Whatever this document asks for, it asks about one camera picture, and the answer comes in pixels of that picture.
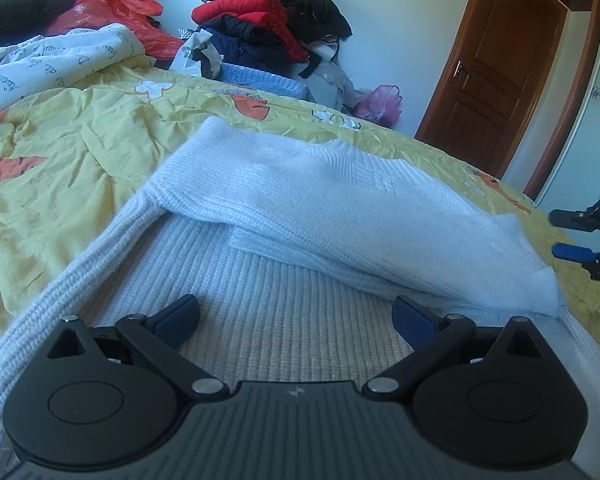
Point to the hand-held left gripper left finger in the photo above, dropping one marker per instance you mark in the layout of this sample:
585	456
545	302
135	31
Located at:
180	316

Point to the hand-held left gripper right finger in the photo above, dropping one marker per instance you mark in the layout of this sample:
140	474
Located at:
410	317

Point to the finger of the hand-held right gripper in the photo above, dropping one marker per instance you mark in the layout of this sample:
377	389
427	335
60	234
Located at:
580	220
567	251

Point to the white knitted sweater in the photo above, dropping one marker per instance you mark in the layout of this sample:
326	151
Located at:
330	200

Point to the wooden door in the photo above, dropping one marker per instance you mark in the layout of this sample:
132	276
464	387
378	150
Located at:
495	60

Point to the yellow printed bedsheet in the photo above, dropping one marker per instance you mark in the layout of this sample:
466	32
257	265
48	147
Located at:
80	125

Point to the pink plastic bag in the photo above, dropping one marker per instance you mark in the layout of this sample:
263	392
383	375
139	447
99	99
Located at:
380	102

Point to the blue knitted sweater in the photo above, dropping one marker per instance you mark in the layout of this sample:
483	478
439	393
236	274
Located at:
265	77

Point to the grey white garment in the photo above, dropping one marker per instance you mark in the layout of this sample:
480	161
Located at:
200	55

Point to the navy jacket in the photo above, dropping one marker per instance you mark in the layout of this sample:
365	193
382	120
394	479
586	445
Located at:
245	47

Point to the white printed quilt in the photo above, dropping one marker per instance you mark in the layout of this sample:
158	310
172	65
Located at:
55	60

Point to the red jacket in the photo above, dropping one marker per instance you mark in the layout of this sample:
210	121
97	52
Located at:
250	10

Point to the red plastic bag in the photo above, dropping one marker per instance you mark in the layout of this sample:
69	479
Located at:
110	5

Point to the black clothing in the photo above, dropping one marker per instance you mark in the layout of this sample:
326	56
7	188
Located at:
15	7

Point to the wooden door frame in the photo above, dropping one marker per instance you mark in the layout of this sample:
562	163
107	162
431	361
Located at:
580	85

